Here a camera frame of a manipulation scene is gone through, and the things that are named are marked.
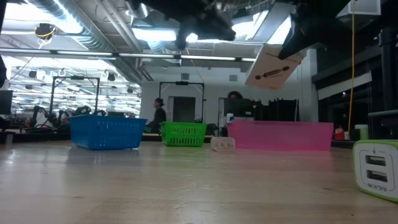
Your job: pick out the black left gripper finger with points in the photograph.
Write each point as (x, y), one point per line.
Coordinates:
(222, 31)

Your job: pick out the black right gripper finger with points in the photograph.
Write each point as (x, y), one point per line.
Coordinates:
(298, 40)

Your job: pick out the white product box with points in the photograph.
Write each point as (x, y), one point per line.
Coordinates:
(270, 71)

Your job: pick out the small white adapter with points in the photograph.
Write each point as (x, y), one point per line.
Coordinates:
(222, 144)

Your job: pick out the background black robot arm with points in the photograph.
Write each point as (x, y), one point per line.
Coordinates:
(35, 115)

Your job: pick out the pink-red translucent plastic bin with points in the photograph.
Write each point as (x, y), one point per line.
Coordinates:
(280, 135)

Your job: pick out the white ceiling panel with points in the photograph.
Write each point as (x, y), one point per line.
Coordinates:
(363, 7)

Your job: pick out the long ceiling light strip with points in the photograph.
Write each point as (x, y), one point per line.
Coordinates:
(146, 55)

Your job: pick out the person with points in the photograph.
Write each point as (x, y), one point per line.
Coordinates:
(234, 95)
(159, 115)

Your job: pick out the black panel stack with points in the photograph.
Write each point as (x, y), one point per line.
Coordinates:
(283, 110)

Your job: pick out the black monitor back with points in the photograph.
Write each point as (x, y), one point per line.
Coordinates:
(242, 109)

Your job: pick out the black monitor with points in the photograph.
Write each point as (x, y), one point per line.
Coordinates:
(5, 102)
(242, 109)

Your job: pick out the dark grey door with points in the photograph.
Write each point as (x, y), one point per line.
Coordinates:
(184, 109)

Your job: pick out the red canister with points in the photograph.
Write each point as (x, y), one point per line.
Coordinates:
(339, 134)

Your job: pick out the green plastic basket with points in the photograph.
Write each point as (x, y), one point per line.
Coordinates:
(183, 133)

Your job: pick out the grey horizontal bar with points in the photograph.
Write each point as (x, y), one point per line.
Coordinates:
(384, 113)

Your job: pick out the green white cylinder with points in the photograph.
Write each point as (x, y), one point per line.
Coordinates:
(362, 133)

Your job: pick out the blue plastic basket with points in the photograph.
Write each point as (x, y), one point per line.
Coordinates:
(105, 133)

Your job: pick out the green white USB charger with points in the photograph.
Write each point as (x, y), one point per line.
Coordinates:
(376, 171)

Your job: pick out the dark background table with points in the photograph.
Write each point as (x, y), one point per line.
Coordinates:
(37, 137)

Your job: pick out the grey wall vent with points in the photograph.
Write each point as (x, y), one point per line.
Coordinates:
(185, 76)
(233, 77)

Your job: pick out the black gantry frame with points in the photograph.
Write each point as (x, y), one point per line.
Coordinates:
(182, 83)
(76, 77)

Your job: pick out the black stand post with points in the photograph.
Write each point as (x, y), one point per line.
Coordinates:
(388, 68)

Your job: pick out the silver spiral air duct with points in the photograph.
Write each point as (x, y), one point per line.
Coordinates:
(96, 42)

